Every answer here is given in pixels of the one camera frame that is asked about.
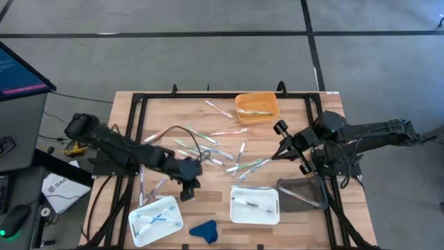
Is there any black desk beam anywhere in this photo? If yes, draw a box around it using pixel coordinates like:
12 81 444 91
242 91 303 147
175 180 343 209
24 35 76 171
31 148 95 188

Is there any thin floor cable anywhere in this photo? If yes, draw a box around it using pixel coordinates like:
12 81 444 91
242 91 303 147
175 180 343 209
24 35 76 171
50 90 114 105

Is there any black controller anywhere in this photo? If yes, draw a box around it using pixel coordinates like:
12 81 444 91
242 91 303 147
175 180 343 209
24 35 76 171
0 136 17 156

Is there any black computer mouse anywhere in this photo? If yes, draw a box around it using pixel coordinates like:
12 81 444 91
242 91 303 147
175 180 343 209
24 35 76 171
0 203 31 240

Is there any black toothbrush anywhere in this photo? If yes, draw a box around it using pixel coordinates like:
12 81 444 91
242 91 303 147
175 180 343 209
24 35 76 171
231 197 274 213

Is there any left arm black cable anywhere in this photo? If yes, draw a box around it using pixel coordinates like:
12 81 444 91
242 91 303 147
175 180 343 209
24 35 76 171
162 124 205 163

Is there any orange plastic bin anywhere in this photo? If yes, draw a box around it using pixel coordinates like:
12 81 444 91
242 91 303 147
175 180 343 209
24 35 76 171
234 91 280 125

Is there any large blue screen monitor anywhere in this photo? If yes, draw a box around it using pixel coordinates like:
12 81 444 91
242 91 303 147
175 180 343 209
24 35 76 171
0 40 57 103

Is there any orange toothbrush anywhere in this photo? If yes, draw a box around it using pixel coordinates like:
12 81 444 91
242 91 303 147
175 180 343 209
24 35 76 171
143 129 168 144
277 185 321 208
209 127 250 137

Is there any blue cloth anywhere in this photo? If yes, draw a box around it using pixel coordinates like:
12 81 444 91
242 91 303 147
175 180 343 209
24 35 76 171
188 219 219 244

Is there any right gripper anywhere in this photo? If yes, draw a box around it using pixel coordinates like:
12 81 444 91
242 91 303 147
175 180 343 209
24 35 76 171
271 119 320 174

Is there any clear plastic bags pile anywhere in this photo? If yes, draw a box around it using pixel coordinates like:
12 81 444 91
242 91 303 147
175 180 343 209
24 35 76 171
231 140 247 177

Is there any grey table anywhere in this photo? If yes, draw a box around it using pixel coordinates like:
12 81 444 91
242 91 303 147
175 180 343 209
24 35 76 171
0 92 49 174

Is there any dark translucent plastic bin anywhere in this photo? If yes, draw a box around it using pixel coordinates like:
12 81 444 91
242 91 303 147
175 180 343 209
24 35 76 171
276 175 330 213

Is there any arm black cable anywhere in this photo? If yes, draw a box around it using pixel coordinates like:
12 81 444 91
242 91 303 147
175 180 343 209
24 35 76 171
162 124 205 163
310 137 353 191

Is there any pink wrapped toothbrush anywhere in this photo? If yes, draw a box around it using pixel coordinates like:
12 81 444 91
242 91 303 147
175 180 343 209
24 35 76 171
204 99 234 119

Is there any white plastic bin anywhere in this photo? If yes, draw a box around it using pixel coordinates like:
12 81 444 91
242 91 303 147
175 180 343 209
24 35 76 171
128 194 185 249
230 187 281 226

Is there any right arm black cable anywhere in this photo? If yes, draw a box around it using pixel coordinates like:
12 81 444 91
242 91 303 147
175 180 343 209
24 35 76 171
310 137 353 191

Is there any thick black cable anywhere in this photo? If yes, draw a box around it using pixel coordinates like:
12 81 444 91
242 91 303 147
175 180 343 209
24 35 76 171
80 174 116 244

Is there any black aluminium frame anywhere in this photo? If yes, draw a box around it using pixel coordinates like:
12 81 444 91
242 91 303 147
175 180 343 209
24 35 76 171
80 90 382 250

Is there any yellow tool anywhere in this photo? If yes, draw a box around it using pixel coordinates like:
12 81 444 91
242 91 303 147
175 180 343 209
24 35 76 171
63 141 88 158

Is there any black keyboard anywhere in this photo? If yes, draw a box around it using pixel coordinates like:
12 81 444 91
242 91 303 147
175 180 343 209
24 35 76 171
0 174 11 215

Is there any white cardboard box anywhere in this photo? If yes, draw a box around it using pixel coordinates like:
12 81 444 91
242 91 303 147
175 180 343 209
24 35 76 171
41 159 92 215

